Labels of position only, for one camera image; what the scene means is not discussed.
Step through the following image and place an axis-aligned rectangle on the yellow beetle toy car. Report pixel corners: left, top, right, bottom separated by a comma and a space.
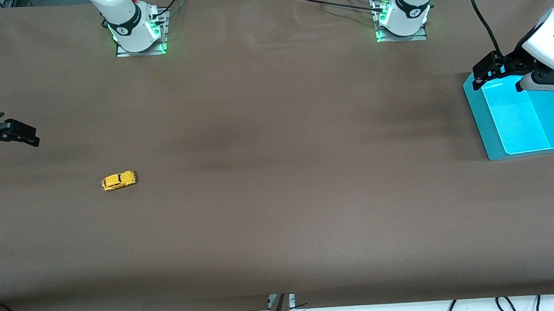
100, 170, 138, 192

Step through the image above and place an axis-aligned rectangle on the cyan plastic bin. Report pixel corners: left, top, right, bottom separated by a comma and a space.
462, 66, 554, 164

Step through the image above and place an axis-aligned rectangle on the brown table cover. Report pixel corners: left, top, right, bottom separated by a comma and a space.
0, 0, 554, 311

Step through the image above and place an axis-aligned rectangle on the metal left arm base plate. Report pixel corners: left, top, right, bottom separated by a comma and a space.
373, 0, 429, 45

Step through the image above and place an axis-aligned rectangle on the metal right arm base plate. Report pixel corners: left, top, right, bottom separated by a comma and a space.
112, 8, 169, 59

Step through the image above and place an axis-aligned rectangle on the long black table cable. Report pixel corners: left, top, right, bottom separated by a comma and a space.
283, 0, 385, 22

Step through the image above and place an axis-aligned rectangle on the black base cable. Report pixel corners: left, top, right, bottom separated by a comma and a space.
149, 0, 190, 25

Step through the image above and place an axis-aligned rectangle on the metal table edge bracket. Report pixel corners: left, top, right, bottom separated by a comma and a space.
267, 292, 297, 311

